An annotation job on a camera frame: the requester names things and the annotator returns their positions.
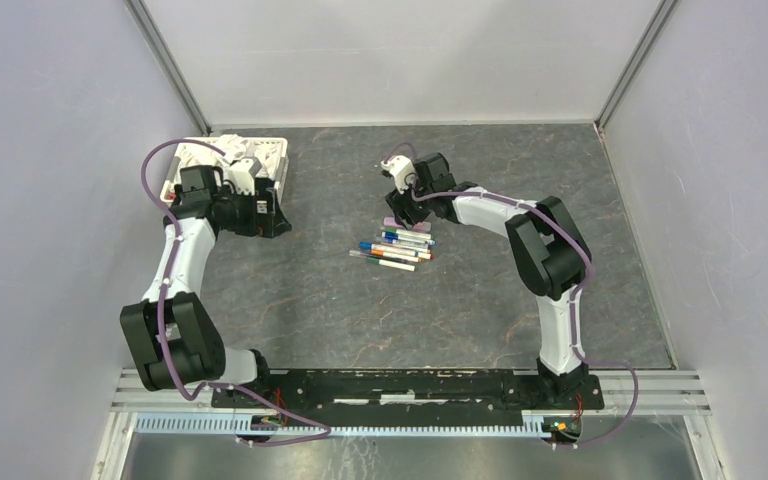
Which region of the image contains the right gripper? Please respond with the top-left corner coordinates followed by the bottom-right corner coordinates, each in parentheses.
top-left (386, 170), bottom-right (435, 230)

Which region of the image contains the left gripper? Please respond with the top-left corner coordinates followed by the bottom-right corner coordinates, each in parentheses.
top-left (219, 185), bottom-right (291, 239)

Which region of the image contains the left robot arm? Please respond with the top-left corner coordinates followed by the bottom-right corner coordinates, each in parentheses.
top-left (120, 158), bottom-right (292, 408)

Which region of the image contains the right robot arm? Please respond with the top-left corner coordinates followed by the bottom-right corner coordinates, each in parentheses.
top-left (380, 153), bottom-right (592, 408)

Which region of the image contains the clear cap purple pen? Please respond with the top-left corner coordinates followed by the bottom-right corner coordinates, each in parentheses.
top-left (349, 250), bottom-right (387, 262)

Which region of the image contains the orange cap marker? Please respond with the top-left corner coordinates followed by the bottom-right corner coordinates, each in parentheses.
top-left (358, 242), bottom-right (433, 260)

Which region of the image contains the white crumpled cloth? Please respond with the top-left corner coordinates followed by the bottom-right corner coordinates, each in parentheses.
top-left (174, 134), bottom-right (288, 180)

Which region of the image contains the white plastic basket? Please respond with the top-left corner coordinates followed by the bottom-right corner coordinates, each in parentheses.
top-left (160, 134), bottom-right (289, 206)

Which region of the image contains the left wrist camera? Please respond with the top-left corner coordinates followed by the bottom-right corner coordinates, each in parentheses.
top-left (226, 157), bottom-right (268, 195)

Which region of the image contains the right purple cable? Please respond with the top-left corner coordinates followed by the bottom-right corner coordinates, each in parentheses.
top-left (380, 141), bottom-right (641, 450)

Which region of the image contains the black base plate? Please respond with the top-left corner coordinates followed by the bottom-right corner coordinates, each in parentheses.
top-left (210, 368), bottom-right (605, 429)

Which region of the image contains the grey cable duct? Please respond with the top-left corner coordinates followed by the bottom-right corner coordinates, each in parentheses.
top-left (133, 413), bottom-right (551, 439)

